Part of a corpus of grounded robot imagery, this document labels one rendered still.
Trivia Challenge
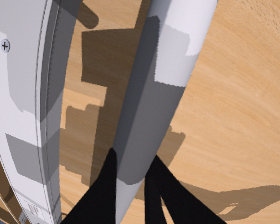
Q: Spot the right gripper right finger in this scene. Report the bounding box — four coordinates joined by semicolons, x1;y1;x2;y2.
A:
144;154;227;224

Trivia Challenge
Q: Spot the long brown cardboard carton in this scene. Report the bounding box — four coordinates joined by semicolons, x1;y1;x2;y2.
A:
0;161;31;224

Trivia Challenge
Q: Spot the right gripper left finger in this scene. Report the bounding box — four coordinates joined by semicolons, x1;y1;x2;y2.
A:
60;147;117;224

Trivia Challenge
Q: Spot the grey tube with white end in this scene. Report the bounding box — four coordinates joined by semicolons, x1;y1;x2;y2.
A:
112;0;219;224

